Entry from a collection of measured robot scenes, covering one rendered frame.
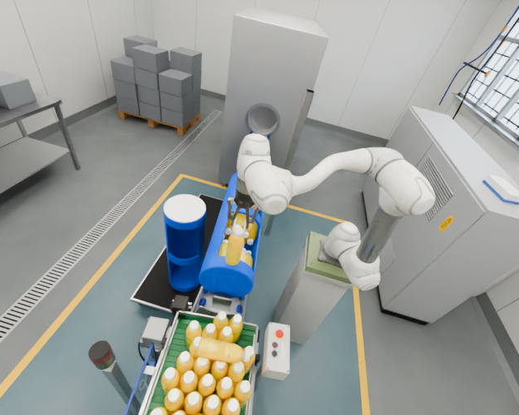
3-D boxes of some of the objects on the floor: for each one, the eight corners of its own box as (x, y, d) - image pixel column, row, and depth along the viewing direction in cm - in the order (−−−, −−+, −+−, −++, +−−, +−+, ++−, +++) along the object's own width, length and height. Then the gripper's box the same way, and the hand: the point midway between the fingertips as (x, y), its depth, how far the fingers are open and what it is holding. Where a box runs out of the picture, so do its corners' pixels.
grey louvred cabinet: (390, 200, 420) (449, 115, 325) (427, 327, 258) (566, 231, 163) (357, 191, 422) (407, 104, 327) (375, 311, 260) (482, 208, 165)
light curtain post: (268, 232, 315) (314, 90, 203) (268, 235, 310) (314, 92, 199) (264, 230, 314) (306, 88, 203) (264, 235, 310) (306, 90, 198)
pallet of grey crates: (200, 119, 509) (203, 52, 431) (183, 136, 448) (181, 61, 370) (144, 104, 513) (136, 34, 435) (119, 118, 453) (105, 40, 375)
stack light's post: (147, 415, 169) (116, 360, 97) (144, 423, 166) (111, 372, 94) (141, 414, 169) (106, 358, 97) (138, 421, 166) (100, 370, 94)
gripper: (268, 187, 98) (258, 230, 113) (226, 178, 97) (221, 222, 112) (268, 199, 93) (256, 242, 108) (222, 189, 92) (217, 234, 107)
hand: (239, 226), depth 108 cm, fingers closed on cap, 4 cm apart
